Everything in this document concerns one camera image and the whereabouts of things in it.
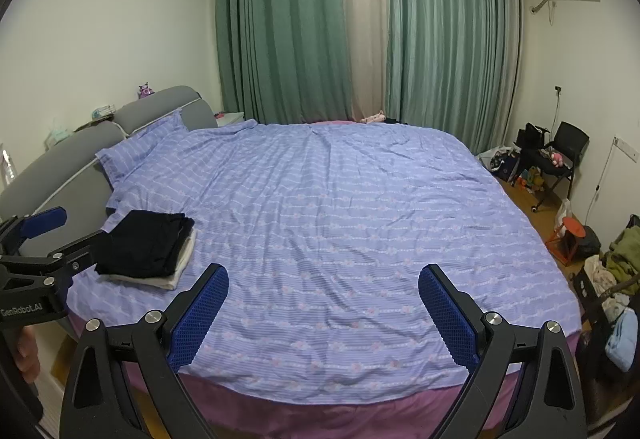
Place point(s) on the white patterned bag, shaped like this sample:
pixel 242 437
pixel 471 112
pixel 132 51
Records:
pixel 495 157

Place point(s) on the beige curtain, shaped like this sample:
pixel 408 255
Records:
pixel 365 19

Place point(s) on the dark blue bag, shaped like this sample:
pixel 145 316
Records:
pixel 510 169

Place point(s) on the colourful toys on floor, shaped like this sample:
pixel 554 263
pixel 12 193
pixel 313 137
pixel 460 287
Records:
pixel 532 179

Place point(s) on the dark grey bag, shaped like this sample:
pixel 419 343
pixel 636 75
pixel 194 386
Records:
pixel 589 240

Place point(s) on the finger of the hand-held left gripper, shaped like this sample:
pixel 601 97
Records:
pixel 45 221
pixel 80 251

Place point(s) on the black chair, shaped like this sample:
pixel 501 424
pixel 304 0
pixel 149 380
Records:
pixel 572 136

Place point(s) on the pink plush toy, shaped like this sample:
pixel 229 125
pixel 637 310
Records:
pixel 557 159

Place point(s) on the green curtain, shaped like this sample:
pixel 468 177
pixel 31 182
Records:
pixel 280 19
pixel 450 44

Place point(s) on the purple toy figure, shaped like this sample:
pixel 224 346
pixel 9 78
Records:
pixel 145 90

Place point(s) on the orange stool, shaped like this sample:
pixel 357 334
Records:
pixel 572 228

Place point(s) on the tissue pack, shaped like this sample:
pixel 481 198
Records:
pixel 103 112
pixel 61 136

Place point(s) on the grey padded headboard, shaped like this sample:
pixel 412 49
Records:
pixel 50 169

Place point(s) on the black bag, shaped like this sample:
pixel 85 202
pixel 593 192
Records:
pixel 532 136

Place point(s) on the purple bed sheet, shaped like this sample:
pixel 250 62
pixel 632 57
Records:
pixel 325 419

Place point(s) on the cream folded towel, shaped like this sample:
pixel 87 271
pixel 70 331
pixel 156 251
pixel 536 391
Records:
pixel 170 276

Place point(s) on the black pants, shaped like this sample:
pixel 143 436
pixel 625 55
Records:
pixel 145 239

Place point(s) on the lilac floral pillow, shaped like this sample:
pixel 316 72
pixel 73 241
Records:
pixel 145 144

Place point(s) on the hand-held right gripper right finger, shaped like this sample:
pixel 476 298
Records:
pixel 447 314

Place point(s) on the person's left hand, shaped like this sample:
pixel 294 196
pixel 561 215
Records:
pixel 28 354

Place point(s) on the white plastic bag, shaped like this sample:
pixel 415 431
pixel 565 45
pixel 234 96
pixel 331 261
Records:
pixel 563 213

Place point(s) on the white floral garment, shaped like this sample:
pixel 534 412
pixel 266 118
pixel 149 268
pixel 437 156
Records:
pixel 600 276

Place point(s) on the olive green garment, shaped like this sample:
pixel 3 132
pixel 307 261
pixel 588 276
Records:
pixel 625 254

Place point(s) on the white nightstand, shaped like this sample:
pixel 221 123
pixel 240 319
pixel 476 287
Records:
pixel 231 119

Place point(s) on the pink soft item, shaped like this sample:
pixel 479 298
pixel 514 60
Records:
pixel 372 117

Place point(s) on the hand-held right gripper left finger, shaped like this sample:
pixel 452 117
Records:
pixel 197 314

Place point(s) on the light blue cloth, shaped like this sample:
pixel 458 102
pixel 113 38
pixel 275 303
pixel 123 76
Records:
pixel 622 339

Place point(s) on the bed with purple duvet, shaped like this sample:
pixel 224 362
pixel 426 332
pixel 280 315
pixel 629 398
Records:
pixel 350 194

